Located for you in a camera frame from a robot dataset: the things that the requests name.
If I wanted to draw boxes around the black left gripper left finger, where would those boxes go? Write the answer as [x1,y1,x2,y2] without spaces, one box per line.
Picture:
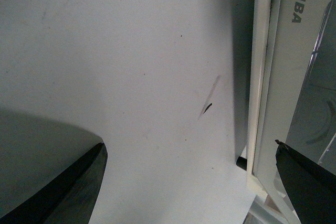
[1,143,107,223]

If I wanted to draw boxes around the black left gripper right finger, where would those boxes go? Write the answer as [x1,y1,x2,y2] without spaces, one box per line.
[275,140,335,223]

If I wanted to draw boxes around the white oven door with window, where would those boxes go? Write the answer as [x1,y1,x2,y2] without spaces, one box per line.
[262,0,335,217]

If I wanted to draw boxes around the white Toshiba toaster oven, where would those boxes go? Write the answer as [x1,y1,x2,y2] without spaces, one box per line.
[247,0,300,223]

